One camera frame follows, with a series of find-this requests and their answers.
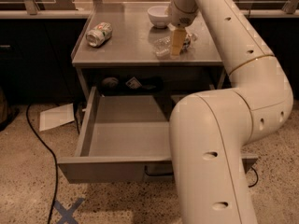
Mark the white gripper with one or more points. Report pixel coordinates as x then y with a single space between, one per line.
183 17

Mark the clear plastic water bottle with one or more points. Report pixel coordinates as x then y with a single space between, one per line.
161 47

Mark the open grey top drawer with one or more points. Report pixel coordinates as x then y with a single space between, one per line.
124 140

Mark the dark items under tabletop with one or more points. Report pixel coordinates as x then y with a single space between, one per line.
132 85

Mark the blue tape cross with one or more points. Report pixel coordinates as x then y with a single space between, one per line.
67 214

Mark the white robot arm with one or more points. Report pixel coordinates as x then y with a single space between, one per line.
256 75

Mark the white ceramic bowl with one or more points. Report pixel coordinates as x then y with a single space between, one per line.
158 16

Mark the white paper sheet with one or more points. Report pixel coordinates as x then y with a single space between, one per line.
56 117

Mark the grey metal cabinet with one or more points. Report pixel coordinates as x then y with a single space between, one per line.
128 53

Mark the metal drawer handle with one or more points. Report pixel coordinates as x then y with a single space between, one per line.
149 173

